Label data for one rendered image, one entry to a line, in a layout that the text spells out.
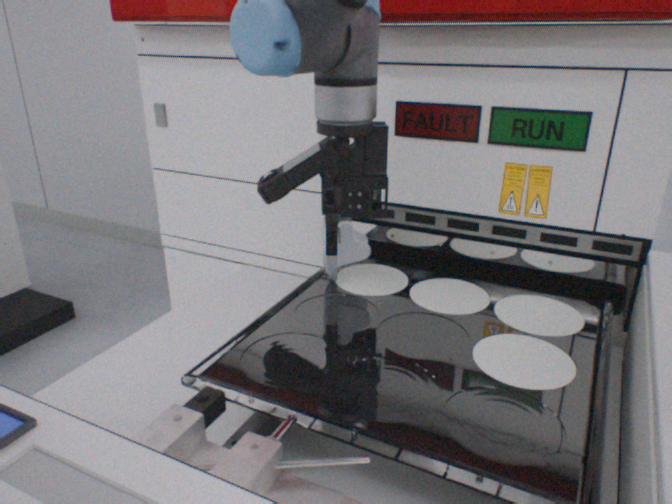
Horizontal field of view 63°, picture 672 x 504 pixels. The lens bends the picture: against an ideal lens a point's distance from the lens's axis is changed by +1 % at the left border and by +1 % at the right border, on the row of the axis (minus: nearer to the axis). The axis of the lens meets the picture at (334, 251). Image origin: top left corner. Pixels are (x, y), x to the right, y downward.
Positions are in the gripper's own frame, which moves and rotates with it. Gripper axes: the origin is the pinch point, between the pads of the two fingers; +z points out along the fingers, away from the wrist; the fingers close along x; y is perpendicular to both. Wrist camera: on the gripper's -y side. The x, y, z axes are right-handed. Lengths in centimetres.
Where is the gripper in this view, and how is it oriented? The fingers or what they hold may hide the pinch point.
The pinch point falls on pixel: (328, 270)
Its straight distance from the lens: 73.6
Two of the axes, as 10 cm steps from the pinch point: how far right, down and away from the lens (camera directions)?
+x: -0.4, -3.8, 9.2
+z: 0.0, 9.2, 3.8
